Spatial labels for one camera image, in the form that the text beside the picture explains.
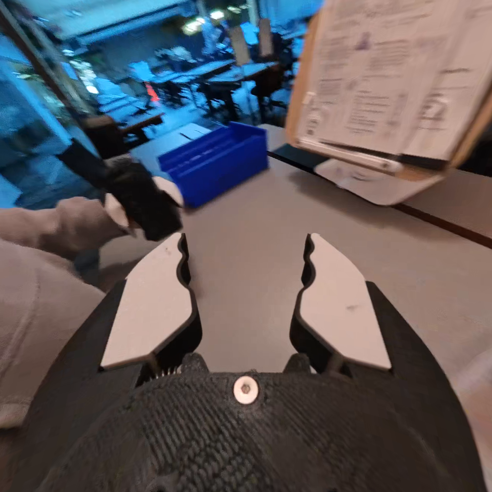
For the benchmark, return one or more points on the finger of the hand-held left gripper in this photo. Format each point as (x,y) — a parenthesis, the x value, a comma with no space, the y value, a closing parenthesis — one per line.
(171,190)

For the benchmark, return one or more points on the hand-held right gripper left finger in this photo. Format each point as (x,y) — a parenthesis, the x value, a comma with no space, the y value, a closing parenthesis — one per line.
(150,303)

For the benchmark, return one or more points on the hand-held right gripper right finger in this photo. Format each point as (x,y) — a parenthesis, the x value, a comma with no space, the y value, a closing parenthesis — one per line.
(338,307)

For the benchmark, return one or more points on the person's left forearm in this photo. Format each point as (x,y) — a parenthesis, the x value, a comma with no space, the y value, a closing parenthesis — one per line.
(57,226)

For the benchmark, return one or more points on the blue plastic bin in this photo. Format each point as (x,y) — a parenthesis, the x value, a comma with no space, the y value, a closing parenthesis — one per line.
(219,161)

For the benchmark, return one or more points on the dark office table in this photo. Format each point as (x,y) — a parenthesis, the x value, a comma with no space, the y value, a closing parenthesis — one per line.
(238,75)

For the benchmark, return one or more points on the wooden clipboard with paper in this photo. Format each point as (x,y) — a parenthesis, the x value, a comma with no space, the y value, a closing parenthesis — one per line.
(384,77)

